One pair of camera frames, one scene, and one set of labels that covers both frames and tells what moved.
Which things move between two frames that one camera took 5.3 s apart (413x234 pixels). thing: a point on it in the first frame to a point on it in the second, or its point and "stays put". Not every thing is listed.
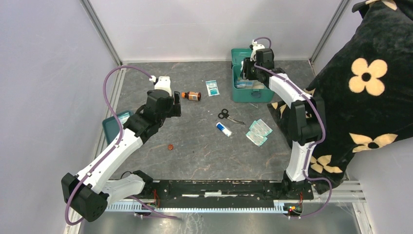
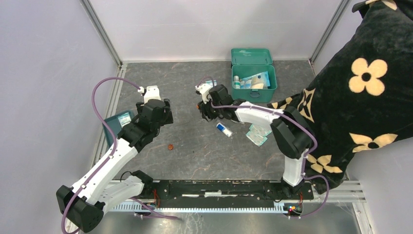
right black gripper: [247, 64] to [204, 108]
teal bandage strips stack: [258, 131] stays put
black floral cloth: [366, 79] stays put
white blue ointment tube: [224, 129] stays put
